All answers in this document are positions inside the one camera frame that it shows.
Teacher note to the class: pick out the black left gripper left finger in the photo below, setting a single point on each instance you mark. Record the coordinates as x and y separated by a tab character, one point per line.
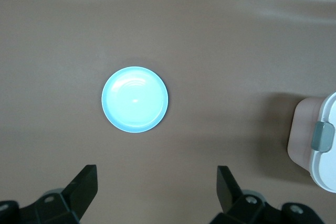
73	203

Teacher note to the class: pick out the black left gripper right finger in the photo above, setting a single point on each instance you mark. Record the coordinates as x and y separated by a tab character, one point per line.
231	203

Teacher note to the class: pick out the white lidded box grey clips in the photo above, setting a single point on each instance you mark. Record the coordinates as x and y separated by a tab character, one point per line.
325	169

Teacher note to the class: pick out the light blue round plate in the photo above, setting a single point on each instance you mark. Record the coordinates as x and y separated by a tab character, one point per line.
134	99

